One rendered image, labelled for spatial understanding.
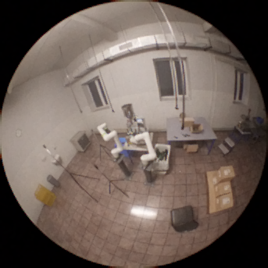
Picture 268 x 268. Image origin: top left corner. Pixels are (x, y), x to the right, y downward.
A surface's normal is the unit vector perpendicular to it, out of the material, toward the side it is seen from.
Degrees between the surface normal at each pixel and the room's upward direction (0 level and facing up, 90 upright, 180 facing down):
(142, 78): 90
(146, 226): 0
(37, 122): 90
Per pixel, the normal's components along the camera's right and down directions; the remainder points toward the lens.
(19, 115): 0.94, -0.02
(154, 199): -0.23, -0.79
